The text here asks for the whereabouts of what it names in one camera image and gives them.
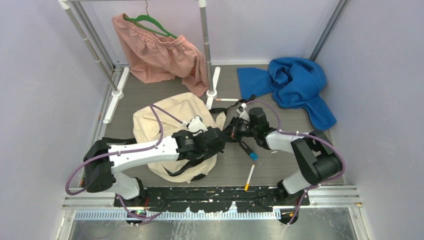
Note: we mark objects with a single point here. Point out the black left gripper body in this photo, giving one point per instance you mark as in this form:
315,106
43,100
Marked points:
210,153

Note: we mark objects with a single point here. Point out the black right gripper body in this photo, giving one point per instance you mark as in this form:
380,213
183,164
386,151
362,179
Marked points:
239,130

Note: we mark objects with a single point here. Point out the black blue highlighter marker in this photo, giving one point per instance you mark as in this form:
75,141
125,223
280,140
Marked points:
248,151

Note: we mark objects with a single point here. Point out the cream canvas backpack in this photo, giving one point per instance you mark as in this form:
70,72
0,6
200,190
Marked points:
181,107

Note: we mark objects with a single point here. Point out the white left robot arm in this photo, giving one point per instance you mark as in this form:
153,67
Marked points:
105,163

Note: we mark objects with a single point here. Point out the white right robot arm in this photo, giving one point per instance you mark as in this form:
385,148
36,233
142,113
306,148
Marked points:
316,157

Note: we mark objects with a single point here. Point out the white pink pen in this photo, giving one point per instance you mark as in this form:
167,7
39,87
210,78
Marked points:
227,100

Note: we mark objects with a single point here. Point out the metal clothes rack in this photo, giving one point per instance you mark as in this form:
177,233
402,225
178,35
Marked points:
117,89

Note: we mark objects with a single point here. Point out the blue cloth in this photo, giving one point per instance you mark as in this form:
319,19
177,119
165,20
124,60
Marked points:
293,83

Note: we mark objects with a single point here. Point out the white yellow pen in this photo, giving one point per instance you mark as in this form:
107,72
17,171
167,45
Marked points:
247,184

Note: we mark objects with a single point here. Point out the pink garment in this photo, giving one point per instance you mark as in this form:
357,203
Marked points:
153,58

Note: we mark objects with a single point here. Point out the green clothes hanger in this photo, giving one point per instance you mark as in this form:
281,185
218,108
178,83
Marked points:
146,22

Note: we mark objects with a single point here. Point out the metal corner pole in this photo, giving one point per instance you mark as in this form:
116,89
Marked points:
331,23

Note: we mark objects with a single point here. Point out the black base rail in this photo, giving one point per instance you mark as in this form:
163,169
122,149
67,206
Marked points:
257,199

